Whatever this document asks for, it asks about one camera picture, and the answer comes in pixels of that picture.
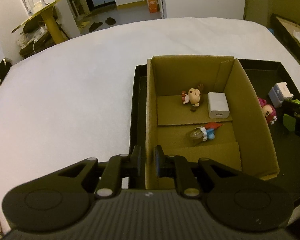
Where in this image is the orange cardboard box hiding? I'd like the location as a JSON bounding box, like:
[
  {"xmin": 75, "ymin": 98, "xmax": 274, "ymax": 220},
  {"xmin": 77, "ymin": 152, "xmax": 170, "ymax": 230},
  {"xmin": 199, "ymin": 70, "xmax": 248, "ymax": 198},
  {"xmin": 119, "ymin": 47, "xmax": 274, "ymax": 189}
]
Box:
[{"xmin": 146, "ymin": 0, "xmax": 159, "ymax": 13}]

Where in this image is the pink-haired doll figurine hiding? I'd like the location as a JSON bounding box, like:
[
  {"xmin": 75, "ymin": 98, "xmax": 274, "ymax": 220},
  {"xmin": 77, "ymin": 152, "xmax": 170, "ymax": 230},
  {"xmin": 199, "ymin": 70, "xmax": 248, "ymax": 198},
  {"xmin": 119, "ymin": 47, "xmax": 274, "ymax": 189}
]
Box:
[{"xmin": 258, "ymin": 98, "xmax": 277, "ymax": 125}]

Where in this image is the black framed box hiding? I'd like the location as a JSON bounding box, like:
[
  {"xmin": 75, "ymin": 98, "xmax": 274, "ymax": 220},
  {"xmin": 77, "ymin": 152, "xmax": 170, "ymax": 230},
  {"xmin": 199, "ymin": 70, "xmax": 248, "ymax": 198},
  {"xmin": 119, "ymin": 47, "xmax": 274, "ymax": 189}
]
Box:
[{"xmin": 270, "ymin": 14, "xmax": 300, "ymax": 61}]

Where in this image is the black slipper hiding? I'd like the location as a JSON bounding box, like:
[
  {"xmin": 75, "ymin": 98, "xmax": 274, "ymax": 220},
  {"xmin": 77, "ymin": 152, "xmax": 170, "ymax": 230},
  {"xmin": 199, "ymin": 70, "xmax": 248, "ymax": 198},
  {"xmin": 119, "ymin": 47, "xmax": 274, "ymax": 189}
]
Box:
[
  {"xmin": 105, "ymin": 17, "xmax": 117, "ymax": 26},
  {"xmin": 88, "ymin": 22, "xmax": 103, "ymax": 32}
]

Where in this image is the black slipper right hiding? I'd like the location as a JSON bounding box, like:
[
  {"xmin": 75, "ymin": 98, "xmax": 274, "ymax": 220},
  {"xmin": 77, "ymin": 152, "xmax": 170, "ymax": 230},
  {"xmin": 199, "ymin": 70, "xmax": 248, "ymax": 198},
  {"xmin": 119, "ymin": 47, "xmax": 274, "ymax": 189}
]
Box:
[{"xmin": 105, "ymin": 17, "xmax": 117, "ymax": 26}]

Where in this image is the round gold side table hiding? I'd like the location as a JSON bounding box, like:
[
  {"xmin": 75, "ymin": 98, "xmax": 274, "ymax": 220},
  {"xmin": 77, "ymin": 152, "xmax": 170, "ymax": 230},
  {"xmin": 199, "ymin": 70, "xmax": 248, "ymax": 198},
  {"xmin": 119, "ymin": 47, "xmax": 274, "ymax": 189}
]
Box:
[{"xmin": 11, "ymin": 0, "xmax": 65, "ymax": 44}]

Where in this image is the black slipper left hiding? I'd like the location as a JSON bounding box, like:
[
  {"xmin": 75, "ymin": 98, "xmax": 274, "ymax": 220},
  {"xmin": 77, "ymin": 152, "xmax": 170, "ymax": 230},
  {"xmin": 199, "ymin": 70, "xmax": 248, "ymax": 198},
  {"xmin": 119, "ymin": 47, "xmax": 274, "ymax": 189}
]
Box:
[{"xmin": 88, "ymin": 22, "xmax": 103, "ymax": 32}]

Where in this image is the blue smurf figurine with jar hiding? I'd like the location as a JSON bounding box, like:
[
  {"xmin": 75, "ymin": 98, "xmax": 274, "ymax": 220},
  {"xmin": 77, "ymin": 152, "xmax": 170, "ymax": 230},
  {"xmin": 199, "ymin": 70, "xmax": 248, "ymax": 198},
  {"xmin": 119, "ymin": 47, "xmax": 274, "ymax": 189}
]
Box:
[{"xmin": 187, "ymin": 122, "xmax": 222, "ymax": 145}]

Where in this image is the white power adapter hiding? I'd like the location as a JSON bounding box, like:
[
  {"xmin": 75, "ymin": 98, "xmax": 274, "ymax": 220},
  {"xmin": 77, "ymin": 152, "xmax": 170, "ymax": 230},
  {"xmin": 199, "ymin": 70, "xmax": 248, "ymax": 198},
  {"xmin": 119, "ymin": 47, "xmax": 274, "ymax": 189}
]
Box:
[{"xmin": 207, "ymin": 92, "xmax": 230, "ymax": 119}]

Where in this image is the brown-haired doll figurine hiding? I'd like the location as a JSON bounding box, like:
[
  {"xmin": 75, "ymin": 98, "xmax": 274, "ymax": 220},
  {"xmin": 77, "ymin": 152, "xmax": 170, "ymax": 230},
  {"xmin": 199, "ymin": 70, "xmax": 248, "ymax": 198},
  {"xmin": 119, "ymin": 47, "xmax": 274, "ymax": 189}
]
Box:
[{"xmin": 181, "ymin": 83, "xmax": 204, "ymax": 112}]

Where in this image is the green hexagonal box toy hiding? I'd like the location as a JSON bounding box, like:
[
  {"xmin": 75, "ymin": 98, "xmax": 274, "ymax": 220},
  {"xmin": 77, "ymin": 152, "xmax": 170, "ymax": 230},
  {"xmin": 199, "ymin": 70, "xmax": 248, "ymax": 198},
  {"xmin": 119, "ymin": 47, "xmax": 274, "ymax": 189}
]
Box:
[{"xmin": 282, "ymin": 99, "xmax": 300, "ymax": 132}]

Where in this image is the brown cardboard box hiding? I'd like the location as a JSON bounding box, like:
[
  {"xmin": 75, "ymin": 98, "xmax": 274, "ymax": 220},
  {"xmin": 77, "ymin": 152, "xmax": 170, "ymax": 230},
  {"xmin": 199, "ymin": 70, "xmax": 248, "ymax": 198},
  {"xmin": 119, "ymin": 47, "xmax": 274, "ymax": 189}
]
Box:
[{"xmin": 145, "ymin": 55, "xmax": 280, "ymax": 189}]

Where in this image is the lavender white cube toy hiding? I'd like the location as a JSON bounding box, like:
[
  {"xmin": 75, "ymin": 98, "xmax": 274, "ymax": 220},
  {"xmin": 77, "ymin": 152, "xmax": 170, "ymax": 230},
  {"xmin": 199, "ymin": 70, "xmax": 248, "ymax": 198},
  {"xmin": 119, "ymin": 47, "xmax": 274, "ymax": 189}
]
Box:
[{"xmin": 268, "ymin": 82, "xmax": 294, "ymax": 108}]

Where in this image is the black shallow tray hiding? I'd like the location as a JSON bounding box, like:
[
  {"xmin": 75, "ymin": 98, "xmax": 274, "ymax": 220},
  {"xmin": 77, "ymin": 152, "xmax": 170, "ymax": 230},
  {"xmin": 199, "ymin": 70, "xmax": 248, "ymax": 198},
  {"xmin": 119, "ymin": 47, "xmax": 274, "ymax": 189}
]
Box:
[{"xmin": 130, "ymin": 59, "xmax": 300, "ymax": 215}]

